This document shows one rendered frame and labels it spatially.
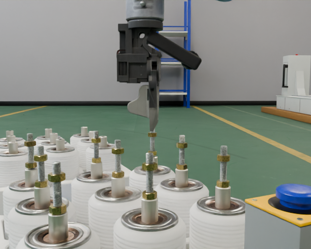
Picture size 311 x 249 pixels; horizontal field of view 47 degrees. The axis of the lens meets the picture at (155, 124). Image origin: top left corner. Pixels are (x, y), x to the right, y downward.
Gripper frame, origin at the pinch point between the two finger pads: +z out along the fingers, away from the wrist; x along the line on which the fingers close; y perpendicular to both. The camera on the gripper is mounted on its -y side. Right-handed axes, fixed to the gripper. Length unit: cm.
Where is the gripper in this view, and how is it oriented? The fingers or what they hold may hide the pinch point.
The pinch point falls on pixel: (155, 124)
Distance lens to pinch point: 71.8
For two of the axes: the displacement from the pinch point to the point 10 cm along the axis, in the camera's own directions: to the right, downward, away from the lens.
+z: 0.0, 9.9, 1.2
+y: -10.0, -0.1, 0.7
